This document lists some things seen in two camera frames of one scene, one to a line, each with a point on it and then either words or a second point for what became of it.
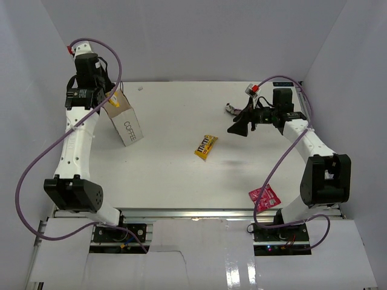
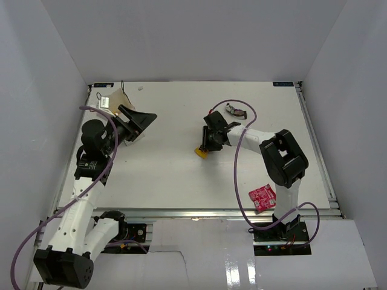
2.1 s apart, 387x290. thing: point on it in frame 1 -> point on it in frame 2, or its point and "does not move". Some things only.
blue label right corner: x=283 y=84 does not move
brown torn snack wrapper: x=232 y=110 does not move
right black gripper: x=240 y=127 -> x=207 y=144
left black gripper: x=108 y=85 -> x=131 y=128
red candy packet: x=268 y=199 does not move
